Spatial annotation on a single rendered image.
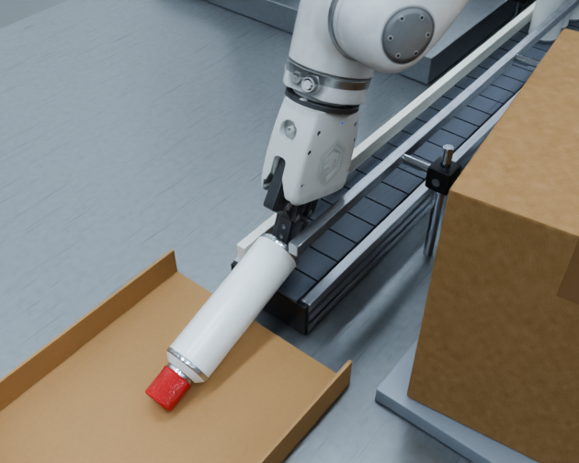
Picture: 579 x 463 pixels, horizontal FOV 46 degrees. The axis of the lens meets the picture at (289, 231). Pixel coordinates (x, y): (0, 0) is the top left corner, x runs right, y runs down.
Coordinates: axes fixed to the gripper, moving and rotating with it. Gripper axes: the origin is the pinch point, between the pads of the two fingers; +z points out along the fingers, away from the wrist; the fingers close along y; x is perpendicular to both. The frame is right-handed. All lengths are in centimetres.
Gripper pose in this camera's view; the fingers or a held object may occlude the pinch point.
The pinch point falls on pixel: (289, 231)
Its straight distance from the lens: 74.3
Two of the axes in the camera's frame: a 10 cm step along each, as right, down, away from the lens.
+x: -7.8, -4.3, 4.6
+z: -2.1, 8.7, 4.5
